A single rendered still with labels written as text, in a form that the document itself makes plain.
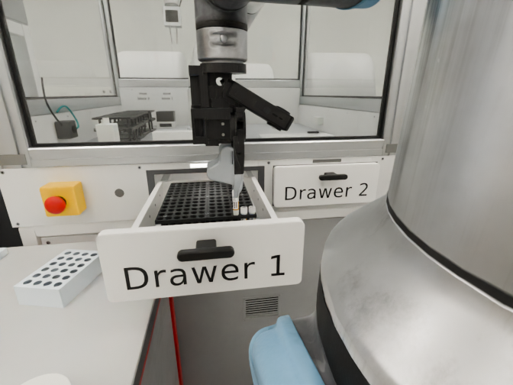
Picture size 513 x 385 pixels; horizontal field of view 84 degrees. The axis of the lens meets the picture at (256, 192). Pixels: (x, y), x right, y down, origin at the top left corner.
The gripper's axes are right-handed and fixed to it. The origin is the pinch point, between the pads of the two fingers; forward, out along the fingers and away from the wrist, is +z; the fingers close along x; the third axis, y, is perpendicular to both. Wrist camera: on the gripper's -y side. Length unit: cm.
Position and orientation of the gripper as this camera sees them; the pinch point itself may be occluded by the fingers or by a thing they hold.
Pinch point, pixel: (239, 189)
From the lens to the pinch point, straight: 50.3
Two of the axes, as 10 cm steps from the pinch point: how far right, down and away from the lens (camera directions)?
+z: 0.0, 9.4, 3.4
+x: 1.6, 3.3, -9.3
